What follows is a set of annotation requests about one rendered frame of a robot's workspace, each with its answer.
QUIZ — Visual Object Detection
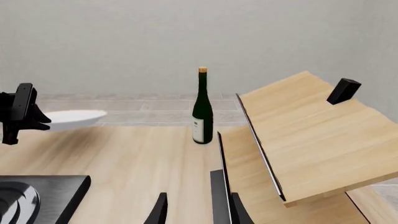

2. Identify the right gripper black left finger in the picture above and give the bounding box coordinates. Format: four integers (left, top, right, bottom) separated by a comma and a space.
145, 192, 169, 224

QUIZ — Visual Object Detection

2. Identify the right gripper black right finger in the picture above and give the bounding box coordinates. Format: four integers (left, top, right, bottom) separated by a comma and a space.
231, 192, 255, 224

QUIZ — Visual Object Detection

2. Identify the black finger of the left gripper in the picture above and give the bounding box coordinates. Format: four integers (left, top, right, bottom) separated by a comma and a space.
28, 121, 51, 131
33, 104, 52, 124

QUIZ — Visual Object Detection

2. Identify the white plate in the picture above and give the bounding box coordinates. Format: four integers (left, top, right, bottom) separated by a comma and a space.
42, 110, 108, 132

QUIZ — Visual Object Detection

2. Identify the flat black stove plate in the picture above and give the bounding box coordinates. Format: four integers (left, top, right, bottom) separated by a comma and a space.
0, 174, 92, 224

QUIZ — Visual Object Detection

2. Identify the pale wooden shelf rack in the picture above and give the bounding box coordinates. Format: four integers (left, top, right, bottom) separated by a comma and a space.
210, 70, 398, 224

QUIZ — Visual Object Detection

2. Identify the dark green wine bottle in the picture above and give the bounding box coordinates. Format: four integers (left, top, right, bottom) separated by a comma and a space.
191, 66, 215, 146

